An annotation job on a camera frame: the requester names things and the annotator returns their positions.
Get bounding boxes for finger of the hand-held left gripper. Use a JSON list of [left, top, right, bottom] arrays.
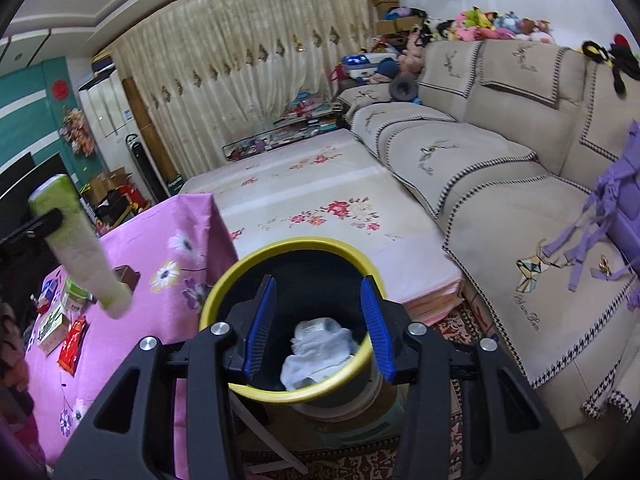
[[0, 208, 65, 256]]

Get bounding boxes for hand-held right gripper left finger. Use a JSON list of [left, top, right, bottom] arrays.
[[52, 275, 278, 480]]

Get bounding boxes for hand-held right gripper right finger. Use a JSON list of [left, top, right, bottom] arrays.
[[360, 274, 583, 480]]

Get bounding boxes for green yogurt bottle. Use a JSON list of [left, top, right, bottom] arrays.
[[27, 174, 133, 320]]

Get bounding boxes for white foam fruit net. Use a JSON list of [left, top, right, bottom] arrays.
[[280, 327, 358, 392]]

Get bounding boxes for yellow rimmed black trash bin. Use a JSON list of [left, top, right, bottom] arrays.
[[199, 237, 386, 413]]

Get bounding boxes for dark brown wrapper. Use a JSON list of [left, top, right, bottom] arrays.
[[112, 266, 141, 291]]

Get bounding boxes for white carton box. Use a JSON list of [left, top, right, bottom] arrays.
[[37, 302, 71, 356]]

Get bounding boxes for red snack packet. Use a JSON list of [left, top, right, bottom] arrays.
[[57, 316, 89, 377]]

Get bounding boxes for large curved television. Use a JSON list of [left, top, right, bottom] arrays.
[[0, 152, 68, 241]]

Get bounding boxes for black storage box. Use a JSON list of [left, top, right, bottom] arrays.
[[95, 192, 132, 226]]

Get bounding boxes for open cardboard boxes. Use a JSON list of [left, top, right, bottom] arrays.
[[87, 167, 133, 201]]

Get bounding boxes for hanging flower decoration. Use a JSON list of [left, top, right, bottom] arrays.
[[59, 107, 96, 157]]

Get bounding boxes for pink flowered tablecloth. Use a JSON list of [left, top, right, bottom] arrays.
[[22, 192, 241, 466]]

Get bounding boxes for flowered mattress cover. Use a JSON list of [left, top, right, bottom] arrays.
[[177, 129, 466, 326]]

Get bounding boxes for person's dark patterned clothing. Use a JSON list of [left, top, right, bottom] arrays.
[[0, 300, 51, 480]]

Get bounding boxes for beige sofa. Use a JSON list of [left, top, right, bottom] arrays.
[[340, 40, 640, 431]]

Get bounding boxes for low glass table with books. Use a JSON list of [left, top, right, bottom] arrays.
[[222, 100, 347, 161]]

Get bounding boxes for grey round cushion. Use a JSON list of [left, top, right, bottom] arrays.
[[390, 76, 420, 103]]

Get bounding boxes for cream patterned curtain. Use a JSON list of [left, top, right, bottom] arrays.
[[112, 0, 373, 181]]

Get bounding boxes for blue white star bag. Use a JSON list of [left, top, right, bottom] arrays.
[[345, 51, 387, 80]]

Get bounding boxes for row of plush toys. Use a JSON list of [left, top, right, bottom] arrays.
[[400, 7, 632, 96]]

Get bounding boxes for stack of cardboard boxes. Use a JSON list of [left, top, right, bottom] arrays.
[[367, 0, 426, 36]]

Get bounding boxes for purple strapped bag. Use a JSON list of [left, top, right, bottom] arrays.
[[542, 120, 640, 311]]

